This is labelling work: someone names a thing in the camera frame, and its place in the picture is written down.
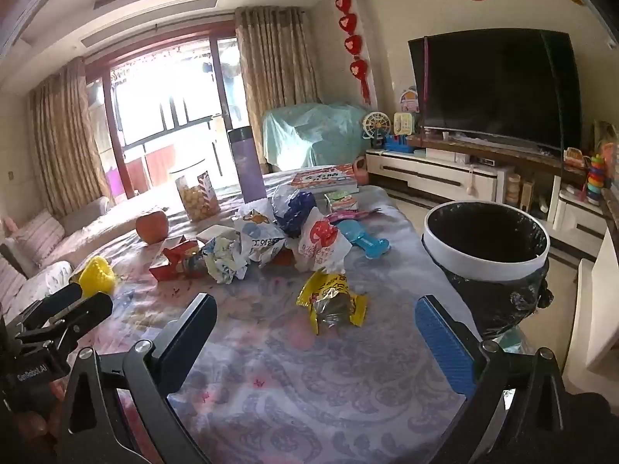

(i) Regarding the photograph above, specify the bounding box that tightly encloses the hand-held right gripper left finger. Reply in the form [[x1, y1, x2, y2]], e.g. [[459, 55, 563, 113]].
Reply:
[[57, 292, 218, 464]]

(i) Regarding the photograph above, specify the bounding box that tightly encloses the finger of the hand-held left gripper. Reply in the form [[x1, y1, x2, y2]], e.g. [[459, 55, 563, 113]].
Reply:
[[47, 292, 114, 350], [22, 281, 84, 324]]

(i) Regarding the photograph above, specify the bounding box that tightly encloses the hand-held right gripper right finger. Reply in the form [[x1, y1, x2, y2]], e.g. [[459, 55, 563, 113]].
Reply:
[[415, 295, 571, 464]]

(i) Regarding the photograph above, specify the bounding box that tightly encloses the white rimmed trash bin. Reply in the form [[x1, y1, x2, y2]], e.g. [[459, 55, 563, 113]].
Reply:
[[421, 200, 553, 340]]

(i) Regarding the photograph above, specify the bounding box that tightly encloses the yellow snack wrapper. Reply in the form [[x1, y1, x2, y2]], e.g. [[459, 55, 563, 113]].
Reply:
[[296, 271, 369, 336]]

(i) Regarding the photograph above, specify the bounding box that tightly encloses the blue spoon-shaped packet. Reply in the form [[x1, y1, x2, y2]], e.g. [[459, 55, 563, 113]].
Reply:
[[333, 220, 392, 258]]

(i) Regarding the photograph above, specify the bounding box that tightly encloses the blue plastic tissue wrapper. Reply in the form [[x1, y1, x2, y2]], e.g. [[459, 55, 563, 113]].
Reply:
[[272, 184, 318, 239]]

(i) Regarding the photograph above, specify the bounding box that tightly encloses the yellow corn-shaped toy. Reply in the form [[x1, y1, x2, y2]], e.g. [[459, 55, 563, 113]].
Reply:
[[78, 255, 118, 295]]

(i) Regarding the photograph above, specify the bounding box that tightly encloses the striped pink sofa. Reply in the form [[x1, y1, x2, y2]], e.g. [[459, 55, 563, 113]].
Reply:
[[0, 196, 112, 311]]

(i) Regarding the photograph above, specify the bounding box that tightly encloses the teal flat pack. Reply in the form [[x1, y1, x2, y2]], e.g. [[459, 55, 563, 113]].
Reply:
[[498, 328, 529, 355]]

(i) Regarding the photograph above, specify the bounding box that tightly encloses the red carton box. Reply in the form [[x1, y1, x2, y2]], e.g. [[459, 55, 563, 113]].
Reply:
[[148, 235, 202, 282]]

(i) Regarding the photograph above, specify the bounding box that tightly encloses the crumpled patterned paper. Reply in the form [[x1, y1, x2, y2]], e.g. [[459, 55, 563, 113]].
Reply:
[[202, 232, 250, 285]]

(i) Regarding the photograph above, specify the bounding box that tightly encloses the red apple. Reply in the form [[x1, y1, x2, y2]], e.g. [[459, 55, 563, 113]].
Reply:
[[135, 208, 170, 244]]

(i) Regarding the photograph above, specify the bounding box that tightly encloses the white bag with blue print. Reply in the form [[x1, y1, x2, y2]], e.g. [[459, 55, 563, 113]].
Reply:
[[234, 208, 289, 270]]

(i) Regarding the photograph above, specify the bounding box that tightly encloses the clear jar of puffed snacks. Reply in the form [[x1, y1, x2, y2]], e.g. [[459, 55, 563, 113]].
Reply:
[[170, 168, 222, 223]]

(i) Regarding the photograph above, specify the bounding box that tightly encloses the marble topped side counter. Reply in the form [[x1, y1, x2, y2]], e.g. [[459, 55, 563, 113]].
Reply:
[[565, 227, 619, 388]]

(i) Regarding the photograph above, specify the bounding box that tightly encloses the beige patterned curtain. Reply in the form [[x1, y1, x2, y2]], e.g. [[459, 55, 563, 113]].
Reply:
[[29, 57, 115, 218], [234, 6, 320, 176]]

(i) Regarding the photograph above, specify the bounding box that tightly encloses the white bag with red print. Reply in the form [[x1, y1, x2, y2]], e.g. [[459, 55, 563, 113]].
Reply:
[[292, 207, 353, 273]]

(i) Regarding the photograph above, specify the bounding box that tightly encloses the pink flat packet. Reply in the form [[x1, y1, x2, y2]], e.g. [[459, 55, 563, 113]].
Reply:
[[325, 208, 383, 226]]

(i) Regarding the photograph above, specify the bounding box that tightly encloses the white television cabinet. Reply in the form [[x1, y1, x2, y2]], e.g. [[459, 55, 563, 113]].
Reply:
[[365, 135, 611, 263]]

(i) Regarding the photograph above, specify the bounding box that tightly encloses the green tissue pack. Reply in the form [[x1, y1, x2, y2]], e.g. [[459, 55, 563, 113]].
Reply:
[[324, 191, 361, 213]]

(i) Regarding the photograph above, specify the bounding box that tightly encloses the purple thermos bottle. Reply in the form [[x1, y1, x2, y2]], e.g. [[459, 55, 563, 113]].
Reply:
[[227, 126, 267, 204]]

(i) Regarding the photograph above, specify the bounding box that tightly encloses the wooden sliding glass door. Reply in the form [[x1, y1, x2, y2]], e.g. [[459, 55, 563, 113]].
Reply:
[[84, 34, 248, 199]]

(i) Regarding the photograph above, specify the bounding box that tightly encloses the ferris wheel toy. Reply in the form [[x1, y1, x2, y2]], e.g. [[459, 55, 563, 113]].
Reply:
[[363, 111, 392, 148]]

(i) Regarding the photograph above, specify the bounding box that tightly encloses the teal covered armchair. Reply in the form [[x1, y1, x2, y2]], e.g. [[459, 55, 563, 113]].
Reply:
[[261, 101, 376, 170]]

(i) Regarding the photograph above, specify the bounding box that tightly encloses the black flat television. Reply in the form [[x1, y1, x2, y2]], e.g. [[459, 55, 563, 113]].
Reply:
[[407, 28, 584, 152]]

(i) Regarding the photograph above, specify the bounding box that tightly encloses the rainbow stacking ring toy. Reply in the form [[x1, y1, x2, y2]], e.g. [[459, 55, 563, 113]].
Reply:
[[585, 154, 605, 202]]

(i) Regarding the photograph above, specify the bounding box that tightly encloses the red heart decoration string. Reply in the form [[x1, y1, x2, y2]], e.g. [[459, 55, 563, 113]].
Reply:
[[335, 0, 373, 105]]

